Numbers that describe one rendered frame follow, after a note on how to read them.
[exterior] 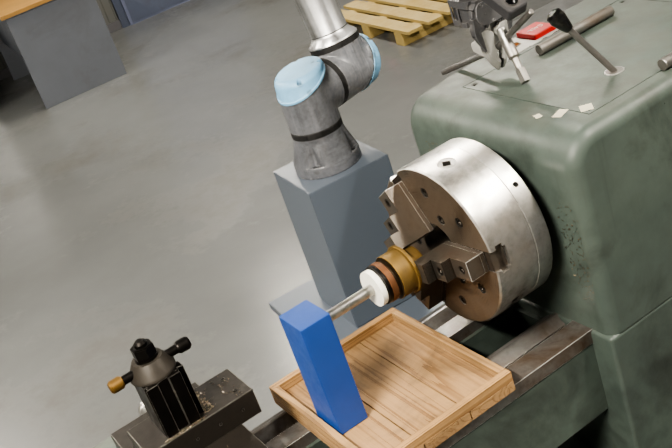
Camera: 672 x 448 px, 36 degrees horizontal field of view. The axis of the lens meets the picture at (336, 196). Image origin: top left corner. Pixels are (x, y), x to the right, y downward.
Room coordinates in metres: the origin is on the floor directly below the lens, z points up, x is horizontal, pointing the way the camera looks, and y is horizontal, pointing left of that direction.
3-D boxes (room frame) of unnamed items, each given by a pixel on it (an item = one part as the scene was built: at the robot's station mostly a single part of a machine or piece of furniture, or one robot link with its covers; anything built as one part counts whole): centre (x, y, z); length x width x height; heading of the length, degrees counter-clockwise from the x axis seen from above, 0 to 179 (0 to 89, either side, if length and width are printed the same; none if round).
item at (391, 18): (6.69, -0.87, 0.05); 1.12 x 0.77 x 0.11; 19
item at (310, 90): (2.14, -0.01, 1.27); 0.13 x 0.12 x 0.14; 130
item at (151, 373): (1.49, 0.38, 1.13); 0.08 x 0.08 x 0.03
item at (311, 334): (1.53, 0.12, 1.00); 0.08 x 0.06 x 0.23; 25
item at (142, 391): (1.49, 0.37, 1.07); 0.07 x 0.07 x 0.10; 25
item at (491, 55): (1.90, -0.36, 1.32); 0.06 x 0.03 x 0.09; 25
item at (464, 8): (1.92, -0.37, 1.42); 0.09 x 0.08 x 0.12; 25
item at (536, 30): (2.06, -0.51, 1.26); 0.06 x 0.06 x 0.02; 25
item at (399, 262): (1.61, -0.06, 1.08); 0.09 x 0.09 x 0.09; 25
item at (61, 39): (8.26, 1.72, 0.37); 1.38 x 0.71 x 0.74; 20
